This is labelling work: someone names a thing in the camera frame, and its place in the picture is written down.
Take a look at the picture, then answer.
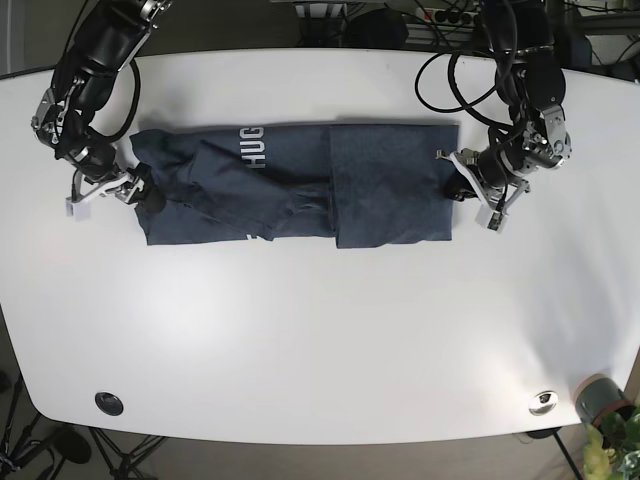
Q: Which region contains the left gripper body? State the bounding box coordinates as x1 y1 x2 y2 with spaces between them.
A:
475 120 572 190

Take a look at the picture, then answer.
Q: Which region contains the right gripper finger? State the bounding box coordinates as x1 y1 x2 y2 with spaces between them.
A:
65 175 126 221
115 165 166 211

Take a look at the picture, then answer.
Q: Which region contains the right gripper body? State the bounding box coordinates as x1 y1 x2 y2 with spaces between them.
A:
55 130 136 196

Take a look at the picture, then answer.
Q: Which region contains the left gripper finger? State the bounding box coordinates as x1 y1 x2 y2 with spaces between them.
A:
436 148 490 203
476 180 530 231

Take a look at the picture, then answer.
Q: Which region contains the dark navy T-shirt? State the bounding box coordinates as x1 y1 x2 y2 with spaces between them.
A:
131 124 458 249

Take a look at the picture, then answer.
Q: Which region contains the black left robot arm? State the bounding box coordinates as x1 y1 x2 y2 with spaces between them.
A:
439 1 572 232

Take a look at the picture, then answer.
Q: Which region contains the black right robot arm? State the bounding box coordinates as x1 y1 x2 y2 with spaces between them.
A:
31 1 172 213

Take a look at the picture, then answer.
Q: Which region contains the silver table grommet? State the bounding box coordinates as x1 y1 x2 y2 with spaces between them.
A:
528 390 558 416

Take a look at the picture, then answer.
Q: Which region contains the black table grommet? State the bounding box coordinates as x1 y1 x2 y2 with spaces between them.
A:
94 391 124 417

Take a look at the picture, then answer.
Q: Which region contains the grey plant pot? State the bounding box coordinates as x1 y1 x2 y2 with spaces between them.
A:
572 374 635 427

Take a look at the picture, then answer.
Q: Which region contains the green potted plant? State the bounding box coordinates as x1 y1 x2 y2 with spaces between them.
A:
583 405 639 480

